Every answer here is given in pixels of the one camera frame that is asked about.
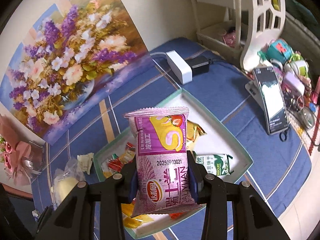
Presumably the round yellow pastry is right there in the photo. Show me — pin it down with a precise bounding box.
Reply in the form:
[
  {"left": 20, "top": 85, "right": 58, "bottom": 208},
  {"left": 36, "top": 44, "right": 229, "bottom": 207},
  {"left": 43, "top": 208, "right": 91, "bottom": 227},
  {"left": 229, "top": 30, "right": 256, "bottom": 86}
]
[{"left": 52, "top": 158, "right": 85, "bottom": 210}]

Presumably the pink snack packet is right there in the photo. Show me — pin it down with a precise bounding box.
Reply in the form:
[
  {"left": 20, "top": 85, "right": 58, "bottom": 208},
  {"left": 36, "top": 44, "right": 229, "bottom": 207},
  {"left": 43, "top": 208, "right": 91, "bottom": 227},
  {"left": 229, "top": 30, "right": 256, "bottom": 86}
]
[{"left": 124, "top": 107, "right": 199, "bottom": 217}]

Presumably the blue plaid tablecloth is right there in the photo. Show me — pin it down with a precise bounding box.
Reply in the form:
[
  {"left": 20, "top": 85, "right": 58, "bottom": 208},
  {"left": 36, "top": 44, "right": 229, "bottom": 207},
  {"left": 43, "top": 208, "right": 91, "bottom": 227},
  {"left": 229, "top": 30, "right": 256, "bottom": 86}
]
[{"left": 31, "top": 38, "right": 311, "bottom": 239}]

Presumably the beige snack packet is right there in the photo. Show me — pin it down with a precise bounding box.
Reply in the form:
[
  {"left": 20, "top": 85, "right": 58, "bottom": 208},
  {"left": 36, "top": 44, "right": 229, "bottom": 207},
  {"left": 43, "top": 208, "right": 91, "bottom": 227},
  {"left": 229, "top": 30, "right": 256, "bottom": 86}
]
[{"left": 77, "top": 153, "right": 94, "bottom": 175}]

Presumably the green white snack packet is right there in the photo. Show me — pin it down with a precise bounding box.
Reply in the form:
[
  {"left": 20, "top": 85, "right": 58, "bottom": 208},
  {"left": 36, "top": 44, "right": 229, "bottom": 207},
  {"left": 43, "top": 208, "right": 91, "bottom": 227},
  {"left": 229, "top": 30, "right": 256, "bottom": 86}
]
[{"left": 192, "top": 151, "right": 234, "bottom": 177}]

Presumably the red snack packet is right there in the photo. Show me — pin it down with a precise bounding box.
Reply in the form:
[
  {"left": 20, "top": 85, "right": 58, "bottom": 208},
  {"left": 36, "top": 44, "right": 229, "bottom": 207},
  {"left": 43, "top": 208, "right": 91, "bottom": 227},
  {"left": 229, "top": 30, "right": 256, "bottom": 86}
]
[{"left": 100, "top": 142, "right": 136, "bottom": 178}]

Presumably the white teal snack tray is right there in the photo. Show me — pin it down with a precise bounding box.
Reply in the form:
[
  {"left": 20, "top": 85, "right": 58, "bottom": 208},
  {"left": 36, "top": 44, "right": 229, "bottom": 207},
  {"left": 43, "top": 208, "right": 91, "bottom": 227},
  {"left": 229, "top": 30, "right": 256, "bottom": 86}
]
[{"left": 93, "top": 89, "right": 253, "bottom": 239}]

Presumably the pink flower bouquet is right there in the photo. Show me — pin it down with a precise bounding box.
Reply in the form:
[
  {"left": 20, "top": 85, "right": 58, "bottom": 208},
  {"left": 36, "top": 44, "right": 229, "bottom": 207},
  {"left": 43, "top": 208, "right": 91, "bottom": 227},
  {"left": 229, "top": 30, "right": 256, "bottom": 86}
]
[{"left": 1, "top": 116, "right": 44, "bottom": 186}]

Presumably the orange yellow snack packet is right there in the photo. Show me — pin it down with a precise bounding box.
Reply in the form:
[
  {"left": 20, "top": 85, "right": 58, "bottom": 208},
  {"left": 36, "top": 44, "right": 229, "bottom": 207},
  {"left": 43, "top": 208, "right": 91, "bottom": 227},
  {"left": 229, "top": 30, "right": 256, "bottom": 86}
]
[{"left": 186, "top": 120, "right": 207, "bottom": 151}]

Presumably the black smartphone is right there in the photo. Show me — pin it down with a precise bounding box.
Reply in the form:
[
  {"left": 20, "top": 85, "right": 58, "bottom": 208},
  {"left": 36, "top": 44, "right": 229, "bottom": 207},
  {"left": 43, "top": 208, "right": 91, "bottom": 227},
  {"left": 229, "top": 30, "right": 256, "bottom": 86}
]
[{"left": 253, "top": 66, "right": 289, "bottom": 135}]

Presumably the pile of small trinkets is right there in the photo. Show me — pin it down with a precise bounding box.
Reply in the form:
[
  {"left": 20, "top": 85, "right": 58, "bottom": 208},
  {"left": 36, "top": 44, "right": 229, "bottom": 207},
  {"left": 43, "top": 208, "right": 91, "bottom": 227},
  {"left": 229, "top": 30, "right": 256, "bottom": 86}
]
[{"left": 246, "top": 38, "right": 320, "bottom": 153}]

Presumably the white power adapter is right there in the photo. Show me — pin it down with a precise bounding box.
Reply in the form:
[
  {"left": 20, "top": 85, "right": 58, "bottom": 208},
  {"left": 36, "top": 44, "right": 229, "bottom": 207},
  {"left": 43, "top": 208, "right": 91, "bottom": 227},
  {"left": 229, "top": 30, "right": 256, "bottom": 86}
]
[{"left": 166, "top": 50, "right": 193, "bottom": 85}]

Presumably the black power brick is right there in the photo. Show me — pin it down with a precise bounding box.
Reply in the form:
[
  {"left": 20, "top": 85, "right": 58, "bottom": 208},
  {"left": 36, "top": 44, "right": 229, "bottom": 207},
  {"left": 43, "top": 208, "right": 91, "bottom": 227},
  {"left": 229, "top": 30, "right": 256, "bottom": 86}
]
[{"left": 186, "top": 56, "right": 210, "bottom": 76}]

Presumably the floral painting canvas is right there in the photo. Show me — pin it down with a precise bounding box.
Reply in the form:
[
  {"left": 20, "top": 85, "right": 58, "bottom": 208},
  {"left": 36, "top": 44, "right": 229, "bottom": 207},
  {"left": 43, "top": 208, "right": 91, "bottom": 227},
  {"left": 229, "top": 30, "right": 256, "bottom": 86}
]
[{"left": 1, "top": 0, "right": 153, "bottom": 144}]

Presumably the white lattice shelf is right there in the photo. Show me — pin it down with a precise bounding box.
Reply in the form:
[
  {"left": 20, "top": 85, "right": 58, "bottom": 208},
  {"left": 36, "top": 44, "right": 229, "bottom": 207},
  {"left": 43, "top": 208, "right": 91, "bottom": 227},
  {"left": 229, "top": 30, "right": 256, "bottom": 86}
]
[{"left": 191, "top": 0, "right": 286, "bottom": 72}]

